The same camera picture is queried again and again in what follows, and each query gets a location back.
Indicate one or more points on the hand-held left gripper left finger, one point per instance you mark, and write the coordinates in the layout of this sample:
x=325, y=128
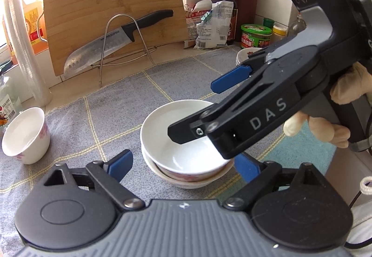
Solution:
x=119, y=164

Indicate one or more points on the orange cooking oil bottle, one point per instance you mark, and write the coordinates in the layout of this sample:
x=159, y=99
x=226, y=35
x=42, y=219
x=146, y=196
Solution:
x=33, y=21

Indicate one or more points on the grey blue checked dish towel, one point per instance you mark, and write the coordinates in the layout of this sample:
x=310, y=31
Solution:
x=101, y=105

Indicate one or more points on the red and white food packet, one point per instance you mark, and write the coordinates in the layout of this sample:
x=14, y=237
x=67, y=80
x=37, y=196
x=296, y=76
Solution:
x=190, y=27

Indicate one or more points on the dark soy sauce bottle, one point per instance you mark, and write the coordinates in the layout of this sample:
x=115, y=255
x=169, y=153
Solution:
x=230, y=21

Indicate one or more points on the white fruit-print plate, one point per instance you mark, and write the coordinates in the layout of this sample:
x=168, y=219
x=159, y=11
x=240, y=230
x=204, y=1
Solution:
x=247, y=52

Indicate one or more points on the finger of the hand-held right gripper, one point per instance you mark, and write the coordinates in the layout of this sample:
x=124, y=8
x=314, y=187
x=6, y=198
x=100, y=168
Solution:
x=189, y=129
x=229, y=79

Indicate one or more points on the large santoku kitchen knife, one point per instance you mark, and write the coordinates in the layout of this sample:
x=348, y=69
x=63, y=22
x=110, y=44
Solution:
x=145, y=22

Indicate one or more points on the green-lid sauce jar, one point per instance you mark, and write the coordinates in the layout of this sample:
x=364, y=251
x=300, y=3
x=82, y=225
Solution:
x=255, y=37

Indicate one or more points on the dark red knife block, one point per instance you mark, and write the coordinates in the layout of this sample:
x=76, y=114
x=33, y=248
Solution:
x=247, y=3

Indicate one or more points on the teal bag clip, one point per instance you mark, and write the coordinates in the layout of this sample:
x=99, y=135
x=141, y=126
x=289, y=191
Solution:
x=207, y=16

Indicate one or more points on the small green-cap bottle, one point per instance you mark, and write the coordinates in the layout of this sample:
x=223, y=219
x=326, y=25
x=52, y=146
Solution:
x=268, y=22

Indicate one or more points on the white crumpled food packet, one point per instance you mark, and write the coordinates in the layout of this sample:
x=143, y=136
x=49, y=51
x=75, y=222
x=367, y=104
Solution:
x=216, y=33

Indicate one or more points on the tall clear plastic wrap roll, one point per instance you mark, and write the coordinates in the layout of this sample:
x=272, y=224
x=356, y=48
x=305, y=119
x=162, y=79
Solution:
x=26, y=56

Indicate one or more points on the person's right hand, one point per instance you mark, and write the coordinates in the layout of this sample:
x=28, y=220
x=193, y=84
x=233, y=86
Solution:
x=319, y=129

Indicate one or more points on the white bowl faint pink print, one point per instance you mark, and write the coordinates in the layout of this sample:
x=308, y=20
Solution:
x=23, y=134

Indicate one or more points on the yellow-lid spice jar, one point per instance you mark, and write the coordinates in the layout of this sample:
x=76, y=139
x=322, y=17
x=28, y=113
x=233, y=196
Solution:
x=279, y=34

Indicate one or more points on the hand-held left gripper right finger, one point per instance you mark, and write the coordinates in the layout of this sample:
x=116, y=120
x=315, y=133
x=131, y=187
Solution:
x=247, y=169

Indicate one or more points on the glass jar yellow black lid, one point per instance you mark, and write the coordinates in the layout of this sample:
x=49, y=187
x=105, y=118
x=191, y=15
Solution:
x=7, y=105

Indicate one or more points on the red-cap clear glass bottle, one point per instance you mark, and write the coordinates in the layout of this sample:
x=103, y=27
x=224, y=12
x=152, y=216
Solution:
x=298, y=25

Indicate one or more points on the plain white bowl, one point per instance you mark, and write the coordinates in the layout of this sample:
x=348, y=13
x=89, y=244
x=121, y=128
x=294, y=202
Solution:
x=149, y=168

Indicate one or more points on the white bowl pink floral print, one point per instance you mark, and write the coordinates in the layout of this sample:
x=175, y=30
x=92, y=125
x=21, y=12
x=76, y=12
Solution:
x=162, y=129

